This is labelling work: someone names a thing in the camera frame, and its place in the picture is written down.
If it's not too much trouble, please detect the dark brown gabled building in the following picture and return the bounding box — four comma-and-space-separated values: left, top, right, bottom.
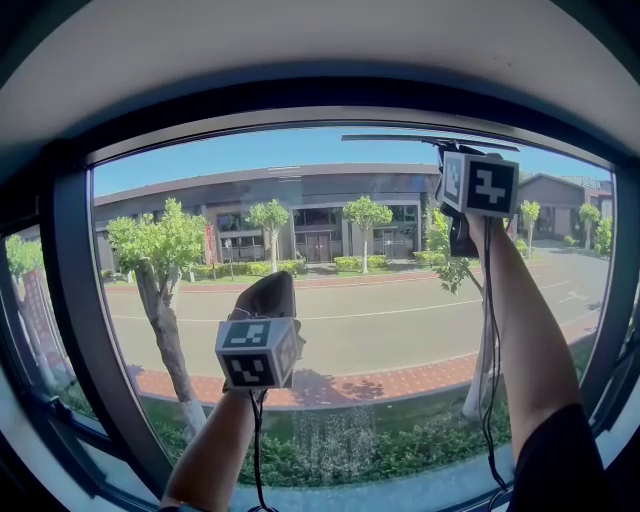
517, 172, 615, 241

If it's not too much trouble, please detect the person's black shirt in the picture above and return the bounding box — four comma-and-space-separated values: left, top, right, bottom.
509, 402, 616, 512

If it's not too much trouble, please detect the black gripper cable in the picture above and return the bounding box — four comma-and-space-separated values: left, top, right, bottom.
477, 214, 511, 512
248, 389, 279, 512

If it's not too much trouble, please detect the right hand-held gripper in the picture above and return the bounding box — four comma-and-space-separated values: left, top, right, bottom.
435, 144, 520, 258

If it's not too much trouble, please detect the long grey building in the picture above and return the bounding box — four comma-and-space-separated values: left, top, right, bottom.
92, 162, 444, 269

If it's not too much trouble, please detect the squeegee with blue handle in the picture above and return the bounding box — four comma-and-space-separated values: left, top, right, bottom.
340, 132, 521, 155

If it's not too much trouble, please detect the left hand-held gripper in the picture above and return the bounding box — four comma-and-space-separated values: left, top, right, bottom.
214, 272, 305, 391

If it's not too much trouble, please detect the red vertical banner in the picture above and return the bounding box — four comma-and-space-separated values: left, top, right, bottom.
204, 223, 220, 266

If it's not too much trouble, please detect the large window glass pane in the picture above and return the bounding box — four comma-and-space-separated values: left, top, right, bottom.
89, 125, 615, 501

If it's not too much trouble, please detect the person's left forearm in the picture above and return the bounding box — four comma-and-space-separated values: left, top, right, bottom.
159, 387, 269, 511

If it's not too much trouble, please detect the row of green street trees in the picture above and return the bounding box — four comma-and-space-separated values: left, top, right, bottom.
4, 197, 615, 441

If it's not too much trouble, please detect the green shrub bed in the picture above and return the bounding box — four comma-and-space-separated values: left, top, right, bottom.
144, 399, 516, 489

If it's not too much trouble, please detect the person's right forearm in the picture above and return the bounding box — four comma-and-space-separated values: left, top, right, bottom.
464, 214, 584, 451

